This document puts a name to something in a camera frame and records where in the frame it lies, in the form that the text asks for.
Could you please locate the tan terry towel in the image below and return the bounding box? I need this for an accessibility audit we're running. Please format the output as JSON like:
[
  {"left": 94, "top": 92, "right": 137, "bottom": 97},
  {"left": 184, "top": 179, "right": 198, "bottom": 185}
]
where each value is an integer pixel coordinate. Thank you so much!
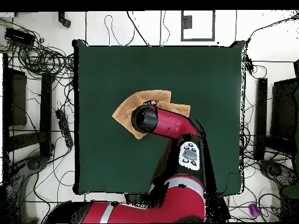
[{"left": 112, "top": 89, "right": 192, "bottom": 140}]

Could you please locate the dark green table cloth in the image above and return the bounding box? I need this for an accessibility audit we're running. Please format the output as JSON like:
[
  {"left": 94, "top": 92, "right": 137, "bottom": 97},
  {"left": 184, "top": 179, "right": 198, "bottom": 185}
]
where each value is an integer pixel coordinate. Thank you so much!
[{"left": 71, "top": 38, "right": 246, "bottom": 196}]

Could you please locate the dark grey square plate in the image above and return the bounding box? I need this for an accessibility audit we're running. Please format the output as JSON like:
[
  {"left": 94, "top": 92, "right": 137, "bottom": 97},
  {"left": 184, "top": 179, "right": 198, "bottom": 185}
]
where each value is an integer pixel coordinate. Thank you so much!
[{"left": 181, "top": 15, "right": 193, "bottom": 29}]

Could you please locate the long black power strip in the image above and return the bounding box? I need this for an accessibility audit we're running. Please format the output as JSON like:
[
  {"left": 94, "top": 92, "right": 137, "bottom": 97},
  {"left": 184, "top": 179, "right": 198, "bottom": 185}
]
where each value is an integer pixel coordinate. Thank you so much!
[{"left": 55, "top": 109, "right": 74, "bottom": 148}]

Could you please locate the black plug adapter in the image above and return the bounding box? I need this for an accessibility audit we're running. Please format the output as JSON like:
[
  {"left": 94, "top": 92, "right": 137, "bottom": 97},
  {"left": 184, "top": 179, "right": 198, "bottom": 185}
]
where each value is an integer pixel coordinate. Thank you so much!
[{"left": 245, "top": 58, "right": 255, "bottom": 73}]

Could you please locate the black stand bar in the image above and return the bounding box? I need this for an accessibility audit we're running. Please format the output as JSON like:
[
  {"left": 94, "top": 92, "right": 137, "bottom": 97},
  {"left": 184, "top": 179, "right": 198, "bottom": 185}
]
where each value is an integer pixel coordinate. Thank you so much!
[
  {"left": 253, "top": 78, "right": 268, "bottom": 161},
  {"left": 39, "top": 72, "right": 55, "bottom": 158}
]

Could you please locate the black angled object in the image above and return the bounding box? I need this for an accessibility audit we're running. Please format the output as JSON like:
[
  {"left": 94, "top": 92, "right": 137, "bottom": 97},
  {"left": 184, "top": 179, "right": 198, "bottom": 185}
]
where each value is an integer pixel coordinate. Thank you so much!
[{"left": 57, "top": 11, "right": 71, "bottom": 28}]

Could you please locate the black cabinet panel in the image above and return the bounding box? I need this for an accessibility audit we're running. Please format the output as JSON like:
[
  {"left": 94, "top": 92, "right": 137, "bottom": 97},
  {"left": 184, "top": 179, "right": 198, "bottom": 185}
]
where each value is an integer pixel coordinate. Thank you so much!
[
  {"left": 2, "top": 52, "right": 27, "bottom": 164},
  {"left": 270, "top": 78, "right": 299, "bottom": 141}
]

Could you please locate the grey chair base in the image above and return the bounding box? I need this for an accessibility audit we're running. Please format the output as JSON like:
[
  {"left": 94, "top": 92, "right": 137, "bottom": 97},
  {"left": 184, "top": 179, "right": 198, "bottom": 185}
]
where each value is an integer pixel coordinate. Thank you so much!
[
  {"left": 258, "top": 159, "right": 299, "bottom": 187},
  {"left": 6, "top": 155, "right": 50, "bottom": 223}
]

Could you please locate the purple object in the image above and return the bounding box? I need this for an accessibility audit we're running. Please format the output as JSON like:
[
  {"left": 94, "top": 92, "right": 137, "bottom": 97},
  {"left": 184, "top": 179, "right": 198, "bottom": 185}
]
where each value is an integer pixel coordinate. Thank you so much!
[{"left": 248, "top": 202, "right": 261, "bottom": 218}]

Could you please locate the black rectangular box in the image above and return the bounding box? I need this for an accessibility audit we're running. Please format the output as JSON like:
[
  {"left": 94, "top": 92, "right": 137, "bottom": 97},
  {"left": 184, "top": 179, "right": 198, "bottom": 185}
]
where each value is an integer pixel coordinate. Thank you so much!
[{"left": 4, "top": 27, "right": 36, "bottom": 46}]

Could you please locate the grey rectangular frame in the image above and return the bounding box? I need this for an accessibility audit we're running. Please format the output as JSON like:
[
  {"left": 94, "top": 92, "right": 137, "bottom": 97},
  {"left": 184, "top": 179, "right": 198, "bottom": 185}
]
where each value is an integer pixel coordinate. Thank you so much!
[{"left": 180, "top": 10, "right": 215, "bottom": 42}]

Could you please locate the thick black cable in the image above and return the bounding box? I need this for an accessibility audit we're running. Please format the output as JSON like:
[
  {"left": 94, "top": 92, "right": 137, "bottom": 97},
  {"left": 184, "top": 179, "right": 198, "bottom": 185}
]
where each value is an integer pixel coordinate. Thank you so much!
[{"left": 126, "top": 10, "right": 150, "bottom": 47}]

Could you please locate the thin looped black cable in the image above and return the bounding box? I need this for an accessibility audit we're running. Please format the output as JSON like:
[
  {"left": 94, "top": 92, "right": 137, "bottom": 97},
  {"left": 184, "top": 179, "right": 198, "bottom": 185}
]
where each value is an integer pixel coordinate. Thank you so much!
[{"left": 104, "top": 15, "right": 136, "bottom": 47}]

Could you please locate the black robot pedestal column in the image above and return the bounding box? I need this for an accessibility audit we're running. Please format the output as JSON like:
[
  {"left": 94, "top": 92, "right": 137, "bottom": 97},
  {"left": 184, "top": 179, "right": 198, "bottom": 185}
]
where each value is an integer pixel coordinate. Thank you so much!
[{"left": 124, "top": 193, "right": 151, "bottom": 207}]

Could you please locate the tangled black cable bundle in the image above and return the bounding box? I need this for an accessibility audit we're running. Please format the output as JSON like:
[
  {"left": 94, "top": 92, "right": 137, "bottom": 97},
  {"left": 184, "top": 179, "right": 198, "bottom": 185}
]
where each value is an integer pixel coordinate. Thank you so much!
[{"left": 0, "top": 18, "right": 75, "bottom": 81}]

